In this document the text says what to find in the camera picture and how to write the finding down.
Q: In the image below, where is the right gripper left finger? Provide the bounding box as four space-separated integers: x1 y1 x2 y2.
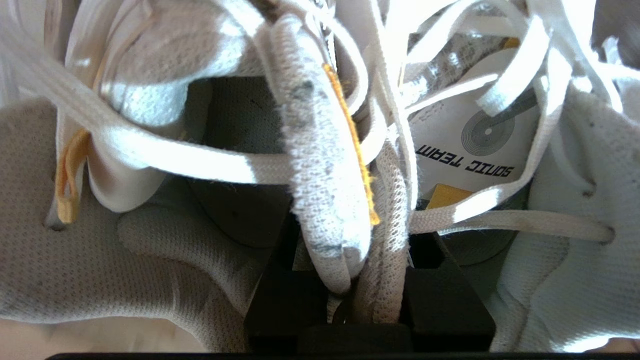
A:
245 220 328 351

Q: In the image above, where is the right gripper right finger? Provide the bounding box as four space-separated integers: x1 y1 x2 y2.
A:
402 232 496 351

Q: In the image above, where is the white mesh sneaker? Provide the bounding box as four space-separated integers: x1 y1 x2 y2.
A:
0 0 373 353
345 0 640 353

